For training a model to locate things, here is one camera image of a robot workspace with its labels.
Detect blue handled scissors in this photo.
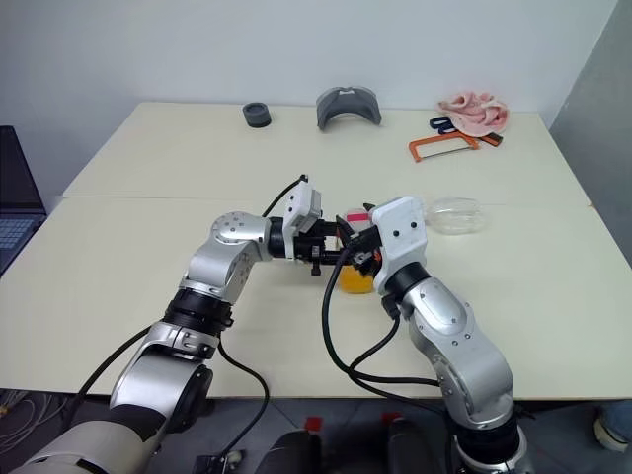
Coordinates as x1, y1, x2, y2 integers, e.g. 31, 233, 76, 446
429, 116, 458, 137

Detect dark laptop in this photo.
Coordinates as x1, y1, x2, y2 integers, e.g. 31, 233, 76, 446
0, 125, 49, 277

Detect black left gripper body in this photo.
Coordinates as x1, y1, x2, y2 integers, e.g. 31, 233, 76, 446
293, 220, 328, 278

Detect black base with white wheel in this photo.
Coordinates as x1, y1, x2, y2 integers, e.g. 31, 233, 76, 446
195, 448, 246, 474

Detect grey sneaker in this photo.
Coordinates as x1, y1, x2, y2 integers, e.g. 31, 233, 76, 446
592, 402, 632, 453

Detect pink crumpled cloth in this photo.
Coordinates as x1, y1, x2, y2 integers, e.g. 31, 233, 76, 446
436, 91, 512, 138

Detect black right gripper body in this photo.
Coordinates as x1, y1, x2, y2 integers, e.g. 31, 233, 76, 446
351, 227, 385, 277

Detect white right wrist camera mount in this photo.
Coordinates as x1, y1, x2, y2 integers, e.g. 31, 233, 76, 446
370, 196, 430, 292

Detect clear wine glass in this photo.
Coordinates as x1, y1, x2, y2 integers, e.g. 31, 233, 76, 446
424, 196, 488, 236

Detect white floor cable bundle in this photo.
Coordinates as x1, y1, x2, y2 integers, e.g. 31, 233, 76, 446
0, 389, 75, 445

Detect orange hacksaw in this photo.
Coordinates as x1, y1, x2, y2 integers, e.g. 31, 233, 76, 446
408, 132, 481, 164

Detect dark grey round cup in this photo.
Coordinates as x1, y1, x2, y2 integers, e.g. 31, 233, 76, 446
242, 102, 273, 130

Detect grey curved plastic shell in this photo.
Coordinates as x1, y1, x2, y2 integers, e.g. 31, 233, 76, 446
315, 86, 384, 133

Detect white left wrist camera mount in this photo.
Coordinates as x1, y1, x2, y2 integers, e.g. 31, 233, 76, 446
281, 181, 326, 237

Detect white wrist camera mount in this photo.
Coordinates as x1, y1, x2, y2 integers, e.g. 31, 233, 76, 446
281, 181, 326, 237
370, 196, 430, 292

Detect clear bottle with orange juice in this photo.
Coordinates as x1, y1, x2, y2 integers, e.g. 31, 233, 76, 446
337, 221, 379, 296

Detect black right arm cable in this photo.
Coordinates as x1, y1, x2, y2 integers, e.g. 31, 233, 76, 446
320, 249, 455, 411

